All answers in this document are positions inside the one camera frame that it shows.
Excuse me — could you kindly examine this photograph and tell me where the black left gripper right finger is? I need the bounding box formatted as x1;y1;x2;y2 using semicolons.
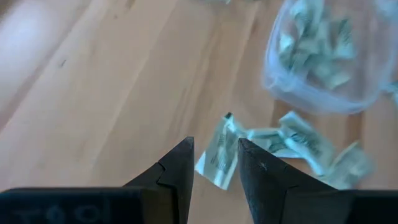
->
237;138;398;224

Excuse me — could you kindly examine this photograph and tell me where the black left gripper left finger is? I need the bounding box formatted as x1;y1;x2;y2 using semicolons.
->
0;136;195;224

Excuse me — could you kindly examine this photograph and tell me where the green white stevia packet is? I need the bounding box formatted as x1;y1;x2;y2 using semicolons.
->
322;141;376;190
195;112;247;191
245;127;301;159
310;60;353;91
329;18;357;60
289;0;326;40
278;111;337;177

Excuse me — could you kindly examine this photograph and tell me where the clear plastic bin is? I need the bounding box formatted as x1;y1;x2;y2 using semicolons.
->
262;0;398;115

